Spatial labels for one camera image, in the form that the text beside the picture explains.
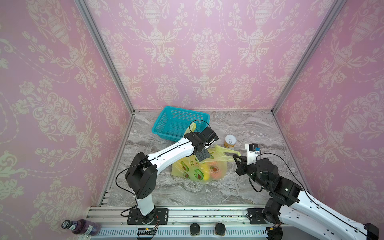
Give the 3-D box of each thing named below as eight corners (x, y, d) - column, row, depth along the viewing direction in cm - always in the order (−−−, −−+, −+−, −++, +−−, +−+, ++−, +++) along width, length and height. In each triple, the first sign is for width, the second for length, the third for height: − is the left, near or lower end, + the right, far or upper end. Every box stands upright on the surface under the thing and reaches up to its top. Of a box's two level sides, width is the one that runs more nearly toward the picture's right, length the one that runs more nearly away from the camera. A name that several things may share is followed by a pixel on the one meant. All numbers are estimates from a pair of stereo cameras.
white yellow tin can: (224, 149, 101) (225, 144, 97) (223, 139, 106) (224, 134, 102) (235, 149, 101) (237, 144, 97) (233, 139, 106) (235, 134, 102)
